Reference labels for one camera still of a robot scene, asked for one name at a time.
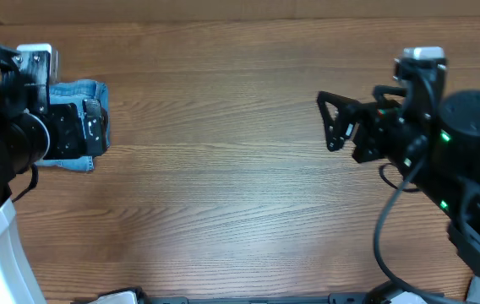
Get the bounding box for light blue denim jeans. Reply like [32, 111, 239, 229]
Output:
[35, 79, 110, 172]

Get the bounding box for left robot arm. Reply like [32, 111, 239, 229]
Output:
[0, 43, 110, 303]

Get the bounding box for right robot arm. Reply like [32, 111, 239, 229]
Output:
[316, 57, 480, 277]

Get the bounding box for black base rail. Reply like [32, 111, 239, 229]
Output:
[74, 286, 393, 304]

